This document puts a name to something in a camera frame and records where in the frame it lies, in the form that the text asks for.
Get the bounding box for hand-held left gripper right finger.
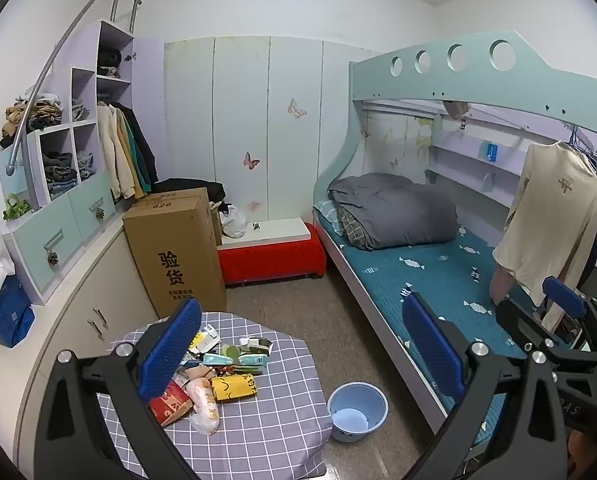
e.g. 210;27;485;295
402;292;570;480

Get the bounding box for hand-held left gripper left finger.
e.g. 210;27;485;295
33;299;204;480

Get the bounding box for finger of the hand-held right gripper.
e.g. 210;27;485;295
496;299;554;349
542;276;597;331

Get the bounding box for red white snack bag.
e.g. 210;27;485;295
148;380;194;427

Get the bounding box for yellow snack packet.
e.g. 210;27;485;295
211;372;260;402

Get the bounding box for white yellow small box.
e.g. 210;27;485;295
188;325;219;356

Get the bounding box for clear bag with orange print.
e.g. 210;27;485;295
186;377;220;436

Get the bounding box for teal tube packet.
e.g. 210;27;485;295
203;352;269;368

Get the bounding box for bed with teal cover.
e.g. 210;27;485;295
318;210;549;451

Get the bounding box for beige hanging shirt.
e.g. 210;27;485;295
493;141;597;331

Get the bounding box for large brown cardboard box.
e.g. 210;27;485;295
123;195;228;318

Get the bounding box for cream curved low cabinet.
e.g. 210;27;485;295
13;225;159;480

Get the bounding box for table with grey checkered cloth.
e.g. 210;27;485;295
96;311;329;480

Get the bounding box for red bench with white top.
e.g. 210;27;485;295
217;219;327;288

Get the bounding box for grey folded quilt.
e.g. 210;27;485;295
328;172;459;251

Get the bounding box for crumpled white plastic bag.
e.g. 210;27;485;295
221;205;249;238

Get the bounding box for black clothing heap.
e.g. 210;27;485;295
151;177;226;206

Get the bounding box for teal striped pillow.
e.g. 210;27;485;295
315;200;346;236

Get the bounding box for blue shopping bag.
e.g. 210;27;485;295
0;275;35;348

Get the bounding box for lilac bedside shelf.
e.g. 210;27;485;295
425;110;597;211

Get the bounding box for green hanging garment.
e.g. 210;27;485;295
126;110;152;193

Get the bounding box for small folded denim stack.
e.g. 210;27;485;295
76;152;96;183

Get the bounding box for cream hanging jacket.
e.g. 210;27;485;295
97;105;136;201

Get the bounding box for black hanging coat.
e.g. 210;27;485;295
121;102;159;186

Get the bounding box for stack of folded jeans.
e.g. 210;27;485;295
43;152;79;198

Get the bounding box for green artificial plant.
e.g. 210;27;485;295
3;194;32;221

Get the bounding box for brown hanging cloth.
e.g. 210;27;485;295
441;100;471;121

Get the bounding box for lilac open shelf unit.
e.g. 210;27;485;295
6;0;142;176

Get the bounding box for brown folded clothes pile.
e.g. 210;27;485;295
1;92;63;148

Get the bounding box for lilac white shelf cabinet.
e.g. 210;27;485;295
0;20;166;306

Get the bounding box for dark folded clothes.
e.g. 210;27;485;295
97;49;122;78

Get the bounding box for teal white bunk bed frame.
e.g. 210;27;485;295
312;30;597;448

